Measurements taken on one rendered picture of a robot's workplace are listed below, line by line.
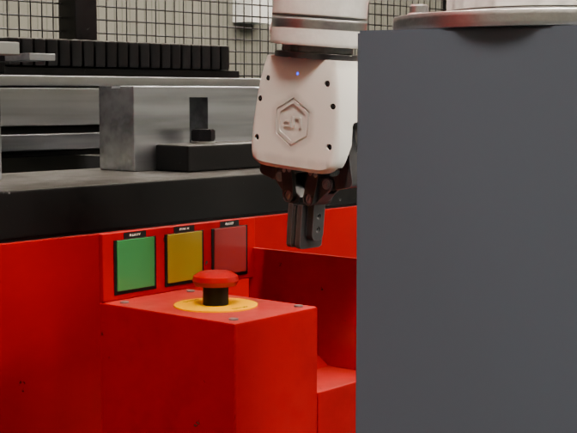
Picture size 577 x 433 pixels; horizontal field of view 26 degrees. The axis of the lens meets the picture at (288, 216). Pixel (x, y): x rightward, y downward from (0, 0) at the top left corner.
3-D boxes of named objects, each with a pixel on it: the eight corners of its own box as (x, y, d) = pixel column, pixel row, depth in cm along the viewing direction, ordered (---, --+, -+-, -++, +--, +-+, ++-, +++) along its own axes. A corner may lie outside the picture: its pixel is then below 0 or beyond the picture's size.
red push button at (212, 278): (216, 318, 105) (216, 275, 104) (182, 313, 107) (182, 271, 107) (248, 312, 108) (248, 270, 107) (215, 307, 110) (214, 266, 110)
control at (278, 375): (234, 472, 100) (233, 248, 98) (100, 436, 110) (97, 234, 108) (381, 422, 115) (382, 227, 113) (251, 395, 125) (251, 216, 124)
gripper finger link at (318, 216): (298, 173, 111) (293, 248, 112) (326, 179, 109) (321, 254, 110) (320, 172, 113) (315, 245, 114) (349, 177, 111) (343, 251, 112)
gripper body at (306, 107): (246, 37, 111) (239, 163, 112) (337, 44, 104) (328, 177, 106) (300, 40, 116) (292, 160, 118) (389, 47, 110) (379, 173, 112)
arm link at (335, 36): (248, 13, 110) (246, 47, 110) (327, 18, 104) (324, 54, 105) (308, 18, 116) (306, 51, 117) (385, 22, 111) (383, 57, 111)
